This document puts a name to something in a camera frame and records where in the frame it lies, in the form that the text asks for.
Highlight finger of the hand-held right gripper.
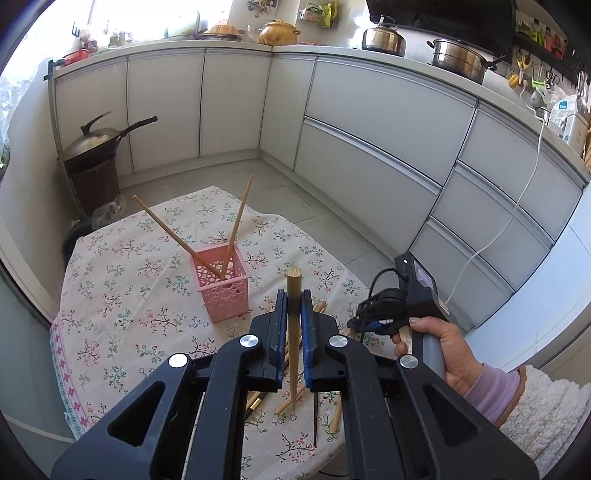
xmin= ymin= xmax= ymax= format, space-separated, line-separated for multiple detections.
xmin=356 ymin=301 xmax=399 ymax=321
xmin=346 ymin=318 xmax=404 ymax=335

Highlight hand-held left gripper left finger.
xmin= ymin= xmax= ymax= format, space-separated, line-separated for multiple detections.
xmin=51 ymin=290 xmax=289 ymax=480

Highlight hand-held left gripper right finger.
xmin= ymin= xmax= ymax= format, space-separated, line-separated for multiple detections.
xmin=300 ymin=290 xmax=540 ymax=480

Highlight round wooden chopstick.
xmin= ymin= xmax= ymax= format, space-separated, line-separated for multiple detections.
xmin=285 ymin=268 xmax=304 ymax=412

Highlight pink perforated plastic basket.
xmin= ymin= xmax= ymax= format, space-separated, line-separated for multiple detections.
xmin=191 ymin=243 xmax=252 ymax=324

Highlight person's right forearm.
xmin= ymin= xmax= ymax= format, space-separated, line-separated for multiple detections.
xmin=464 ymin=362 xmax=591 ymax=478

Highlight person's right hand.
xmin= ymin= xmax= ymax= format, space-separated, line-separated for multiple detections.
xmin=392 ymin=318 xmax=486 ymax=398

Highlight floral tablecloth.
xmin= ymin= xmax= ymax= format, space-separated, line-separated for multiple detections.
xmin=50 ymin=186 xmax=393 ymax=480

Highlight white kitchen cabinets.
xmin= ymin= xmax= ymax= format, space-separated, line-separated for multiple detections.
xmin=52 ymin=46 xmax=585 ymax=330

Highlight clear plastic bag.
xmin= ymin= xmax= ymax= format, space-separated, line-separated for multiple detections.
xmin=92 ymin=195 xmax=127 ymax=228

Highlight white countertop appliance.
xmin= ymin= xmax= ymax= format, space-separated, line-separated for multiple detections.
xmin=547 ymin=95 xmax=591 ymax=157

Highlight brown stove stand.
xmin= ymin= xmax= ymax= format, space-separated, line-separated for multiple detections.
xmin=66 ymin=154 xmax=122 ymax=217

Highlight steel pot with lid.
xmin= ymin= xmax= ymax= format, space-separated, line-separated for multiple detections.
xmin=427 ymin=38 xmax=506 ymax=85

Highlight steel kettle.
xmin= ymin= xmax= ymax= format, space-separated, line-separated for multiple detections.
xmin=361 ymin=15 xmax=407 ymax=57

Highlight dark wok lid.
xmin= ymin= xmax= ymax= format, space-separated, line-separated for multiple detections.
xmin=64 ymin=112 xmax=124 ymax=157

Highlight black range hood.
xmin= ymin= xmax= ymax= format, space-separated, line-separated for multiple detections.
xmin=366 ymin=0 xmax=515 ymax=47

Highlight golden clay pot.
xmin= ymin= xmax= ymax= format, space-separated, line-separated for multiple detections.
xmin=259 ymin=19 xmax=302 ymax=46

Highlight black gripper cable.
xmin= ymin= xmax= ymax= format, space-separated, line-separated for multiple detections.
xmin=367 ymin=268 xmax=404 ymax=301

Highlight white power cable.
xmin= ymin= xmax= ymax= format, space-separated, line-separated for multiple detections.
xmin=450 ymin=83 xmax=548 ymax=302

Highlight black wok with handle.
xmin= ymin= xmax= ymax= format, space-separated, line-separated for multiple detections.
xmin=61 ymin=116 xmax=158 ymax=163

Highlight black wall rail with utensils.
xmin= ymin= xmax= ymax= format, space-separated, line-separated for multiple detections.
xmin=508 ymin=14 xmax=591 ymax=93

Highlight wall rack with packets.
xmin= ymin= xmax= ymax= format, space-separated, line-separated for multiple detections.
xmin=298 ymin=0 xmax=340 ymax=27

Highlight grey metal rack frame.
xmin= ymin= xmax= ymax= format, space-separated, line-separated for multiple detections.
xmin=45 ymin=59 xmax=80 ymax=217

